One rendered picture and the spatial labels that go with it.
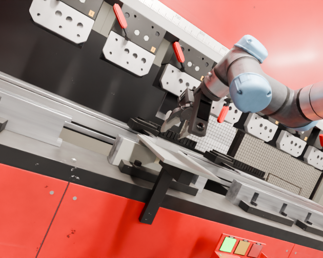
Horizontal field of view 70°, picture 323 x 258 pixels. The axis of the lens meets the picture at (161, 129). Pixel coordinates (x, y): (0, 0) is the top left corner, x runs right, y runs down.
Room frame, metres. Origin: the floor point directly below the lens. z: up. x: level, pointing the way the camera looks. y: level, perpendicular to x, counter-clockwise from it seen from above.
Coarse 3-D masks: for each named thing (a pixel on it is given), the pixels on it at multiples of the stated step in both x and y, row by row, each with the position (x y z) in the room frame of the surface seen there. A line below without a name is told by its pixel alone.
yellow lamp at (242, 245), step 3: (240, 243) 0.72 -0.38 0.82; (243, 243) 0.73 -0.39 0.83; (246, 243) 0.73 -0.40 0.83; (249, 243) 0.74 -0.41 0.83; (237, 246) 0.72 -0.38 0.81; (240, 246) 0.72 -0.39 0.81; (243, 246) 0.73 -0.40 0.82; (246, 246) 0.73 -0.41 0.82; (237, 249) 0.72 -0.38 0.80; (240, 249) 0.73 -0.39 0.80; (243, 249) 0.73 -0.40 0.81; (246, 249) 0.74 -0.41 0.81; (234, 252) 0.72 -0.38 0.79; (237, 252) 0.72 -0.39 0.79; (240, 252) 0.73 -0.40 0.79; (243, 252) 0.73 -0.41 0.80
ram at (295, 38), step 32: (128, 0) 0.68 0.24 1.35; (160, 0) 0.71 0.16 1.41; (192, 0) 0.75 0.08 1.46; (224, 0) 0.79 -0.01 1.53; (256, 0) 0.83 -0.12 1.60; (288, 0) 0.88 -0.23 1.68; (320, 0) 0.94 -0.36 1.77; (224, 32) 0.81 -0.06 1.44; (256, 32) 0.86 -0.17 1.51; (288, 32) 0.91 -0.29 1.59; (320, 32) 0.97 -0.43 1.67; (288, 64) 0.94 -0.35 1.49; (320, 64) 1.00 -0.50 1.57; (320, 128) 1.07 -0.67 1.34
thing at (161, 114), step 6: (168, 96) 0.81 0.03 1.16; (174, 96) 0.81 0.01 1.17; (162, 102) 0.81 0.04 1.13; (168, 102) 0.81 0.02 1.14; (174, 102) 0.82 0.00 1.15; (162, 108) 0.81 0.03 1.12; (168, 108) 0.81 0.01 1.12; (174, 108) 0.82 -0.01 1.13; (156, 114) 0.81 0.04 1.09; (162, 114) 0.82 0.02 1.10; (180, 120) 0.84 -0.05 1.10
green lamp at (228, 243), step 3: (225, 240) 0.70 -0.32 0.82; (228, 240) 0.70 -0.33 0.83; (231, 240) 0.71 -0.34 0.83; (234, 240) 0.71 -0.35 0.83; (225, 243) 0.70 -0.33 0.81; (228, 243) 0.70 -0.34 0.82; (231, 243) 0.71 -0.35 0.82; (234, 243) 0.71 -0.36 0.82; (222, 246) 0.70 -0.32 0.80; (225, 246) 0.70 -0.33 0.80; (228, 246) 0.70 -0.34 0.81; (231, 246) 0.71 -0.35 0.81; (222, 249) 0.70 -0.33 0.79; (225, 249) 0.70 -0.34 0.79; (228, 249) 0.71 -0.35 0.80; (231, 249) 0.71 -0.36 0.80
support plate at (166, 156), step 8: (136, 136) 0.78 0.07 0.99; (152, 144) 0.68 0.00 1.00; (160, 152) 0.61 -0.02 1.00; (168, 152) 0.67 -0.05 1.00; (168, 160) 0.54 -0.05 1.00; (176, 160) 0.59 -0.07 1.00; (184, 160) 0.65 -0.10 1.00; (192, 160) 0.74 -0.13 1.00; (184, 168) 0.56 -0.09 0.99; (192, 168) 0.58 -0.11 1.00; (200, 168) 0.64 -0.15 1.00; (208, 176) 0.59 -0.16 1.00
